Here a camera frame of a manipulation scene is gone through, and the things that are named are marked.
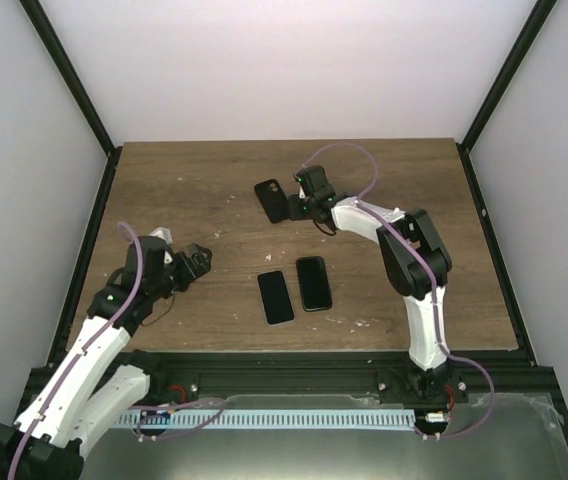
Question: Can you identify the black frame post left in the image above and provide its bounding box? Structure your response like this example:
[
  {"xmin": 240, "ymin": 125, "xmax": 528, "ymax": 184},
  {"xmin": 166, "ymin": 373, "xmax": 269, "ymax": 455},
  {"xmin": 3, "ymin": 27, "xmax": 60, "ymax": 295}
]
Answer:
[{"xmin": 17, "ymin": 0, "xmax": 117, "ymax": 156}]

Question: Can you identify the purple edged smartphone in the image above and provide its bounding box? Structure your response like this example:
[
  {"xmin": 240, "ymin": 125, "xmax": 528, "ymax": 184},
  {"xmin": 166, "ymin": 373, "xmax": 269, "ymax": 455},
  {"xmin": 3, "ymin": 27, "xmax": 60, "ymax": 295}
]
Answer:
[{"xmin": 257, "ymin": 270, "xmax": 295, "ymax": 326}]

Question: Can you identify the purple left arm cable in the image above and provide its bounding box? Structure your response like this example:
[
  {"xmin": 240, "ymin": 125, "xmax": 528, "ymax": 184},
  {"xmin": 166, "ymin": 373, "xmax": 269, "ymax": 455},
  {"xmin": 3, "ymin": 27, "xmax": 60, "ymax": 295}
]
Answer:
[{"xmin": 11, "ymin": 221, "xmax": 228, "ymax": 480}]

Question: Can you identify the light blue slotted cable duct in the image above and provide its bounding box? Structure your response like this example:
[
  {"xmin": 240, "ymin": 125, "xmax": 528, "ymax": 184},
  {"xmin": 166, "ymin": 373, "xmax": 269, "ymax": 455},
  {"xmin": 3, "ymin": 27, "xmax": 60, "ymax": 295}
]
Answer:
[{"xmin": 141, "ymin": 409, "xmax": 416, "ymax": 431}]

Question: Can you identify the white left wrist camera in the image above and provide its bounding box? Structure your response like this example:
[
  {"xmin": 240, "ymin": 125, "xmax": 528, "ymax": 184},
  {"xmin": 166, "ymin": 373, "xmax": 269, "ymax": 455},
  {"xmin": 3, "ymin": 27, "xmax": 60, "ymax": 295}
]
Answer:
[{"xmin": 149, "ymin": 227, "xmax": 174, "ymax": 266}]

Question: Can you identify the black frame post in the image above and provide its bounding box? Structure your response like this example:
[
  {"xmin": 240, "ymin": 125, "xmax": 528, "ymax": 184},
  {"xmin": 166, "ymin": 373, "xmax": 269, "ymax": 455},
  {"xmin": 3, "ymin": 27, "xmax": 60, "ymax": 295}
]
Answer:
[
  {"xmin": 17, "ymin": 0, "xmax": 117, "ymax": 156},
  {"xmin": 460, "ymin": 0, "xmax": 557, "ymax": 152}
]

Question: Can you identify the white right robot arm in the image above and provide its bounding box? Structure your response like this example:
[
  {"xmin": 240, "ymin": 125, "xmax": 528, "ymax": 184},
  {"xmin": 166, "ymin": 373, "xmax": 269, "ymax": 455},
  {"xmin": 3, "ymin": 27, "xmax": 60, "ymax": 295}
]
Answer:
[{"xmin": 288, "ymin": 165, "xmax": 452, "ymax": 403}]

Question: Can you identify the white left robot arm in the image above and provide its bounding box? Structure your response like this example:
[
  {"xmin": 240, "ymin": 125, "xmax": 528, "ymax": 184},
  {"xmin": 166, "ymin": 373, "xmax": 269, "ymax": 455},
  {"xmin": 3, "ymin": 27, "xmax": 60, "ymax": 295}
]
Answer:
[{"xmin": 0, "ymin": 228, "xmax": 212, "ymax": 479}]

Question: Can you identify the metal sheet front panel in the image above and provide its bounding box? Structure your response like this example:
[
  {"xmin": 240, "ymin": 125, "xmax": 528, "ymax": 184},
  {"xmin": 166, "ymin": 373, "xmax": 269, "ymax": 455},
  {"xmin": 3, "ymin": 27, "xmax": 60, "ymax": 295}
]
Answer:
[{"xmin": 77, "ymin": 393, "xmax": 568, "ymax": 479}]

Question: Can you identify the black frame post right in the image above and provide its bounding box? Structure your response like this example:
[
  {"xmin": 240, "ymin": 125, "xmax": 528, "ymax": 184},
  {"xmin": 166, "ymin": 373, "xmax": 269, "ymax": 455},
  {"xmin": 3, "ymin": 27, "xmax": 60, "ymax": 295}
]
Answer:
[{"xmin": 460, "ymin": 0, "xmax": 557, "ymax": 152}]

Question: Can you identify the black phone case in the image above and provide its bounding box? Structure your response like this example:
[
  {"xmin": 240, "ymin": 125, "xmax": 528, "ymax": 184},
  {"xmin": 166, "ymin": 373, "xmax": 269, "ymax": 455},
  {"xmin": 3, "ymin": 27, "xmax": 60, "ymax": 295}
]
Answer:
[
  {"xmin": 254, "ymin": 179, "xmax": 290, "ymax": 224},
  {"xmin": 296, "ymin": 256, "xmax": 333, "ymax": 312}
]

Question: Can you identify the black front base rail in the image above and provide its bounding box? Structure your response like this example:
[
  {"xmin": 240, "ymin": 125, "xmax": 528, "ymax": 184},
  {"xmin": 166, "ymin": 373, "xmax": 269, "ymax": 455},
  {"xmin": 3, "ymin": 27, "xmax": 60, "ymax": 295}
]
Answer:
[{"xmin": 26, "ymin": 349, "xmax": 560, "ymax": 406}]

